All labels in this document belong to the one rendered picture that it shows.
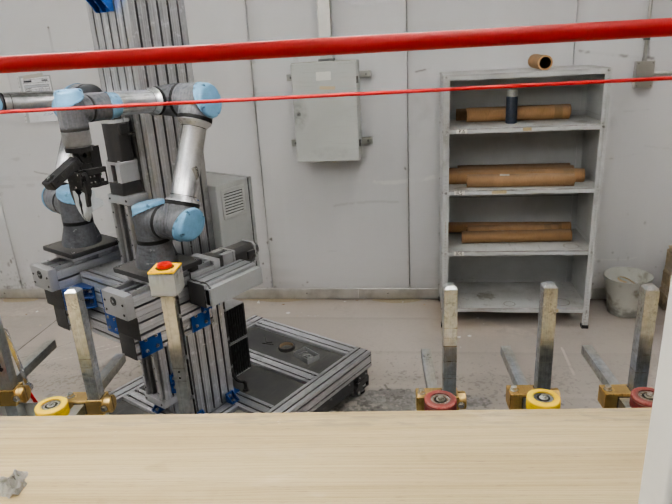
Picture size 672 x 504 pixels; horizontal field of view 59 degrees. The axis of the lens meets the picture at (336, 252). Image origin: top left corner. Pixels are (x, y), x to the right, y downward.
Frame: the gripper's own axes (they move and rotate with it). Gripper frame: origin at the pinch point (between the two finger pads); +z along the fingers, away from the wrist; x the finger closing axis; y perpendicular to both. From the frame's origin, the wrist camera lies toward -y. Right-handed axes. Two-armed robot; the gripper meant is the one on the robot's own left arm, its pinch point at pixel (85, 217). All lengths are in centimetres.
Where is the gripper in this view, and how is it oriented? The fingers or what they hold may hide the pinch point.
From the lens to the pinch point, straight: 183.7
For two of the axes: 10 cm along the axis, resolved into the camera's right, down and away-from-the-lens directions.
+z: 0.5, 9.4, 3.3
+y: 6.0, -2.9, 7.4
